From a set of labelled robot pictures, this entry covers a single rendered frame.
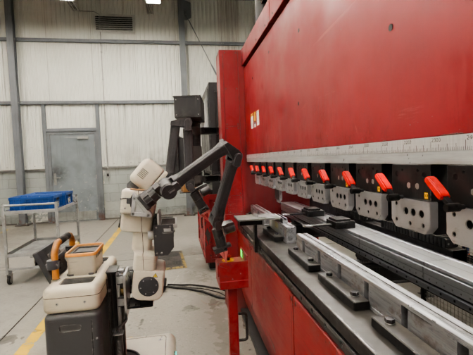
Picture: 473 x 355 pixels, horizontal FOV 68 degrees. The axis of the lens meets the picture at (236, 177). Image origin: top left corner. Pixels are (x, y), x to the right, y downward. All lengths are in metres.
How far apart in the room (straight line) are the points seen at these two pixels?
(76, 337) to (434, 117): 1.69
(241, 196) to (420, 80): 2.32
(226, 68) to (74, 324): 2.22
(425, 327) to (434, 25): 0.71
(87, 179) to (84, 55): 2.98
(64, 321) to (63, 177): 7.64
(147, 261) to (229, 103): 1.66
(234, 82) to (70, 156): 6.72
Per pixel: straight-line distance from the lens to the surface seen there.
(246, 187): 3.08
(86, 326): 1.90
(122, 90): 9.31
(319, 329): 1.38
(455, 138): 0.86
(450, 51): 0.89
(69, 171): 9.37
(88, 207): 9.33
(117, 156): 9.18
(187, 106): 3.22
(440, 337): 1.01
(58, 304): 1.89
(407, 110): 0.99
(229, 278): 2.00
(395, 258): 1.57
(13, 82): 9.71
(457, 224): 0.86
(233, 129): 3.07
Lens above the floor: 1.37
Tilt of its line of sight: 3 degrees down
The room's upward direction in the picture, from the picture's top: 2 degrees counter-clockwise
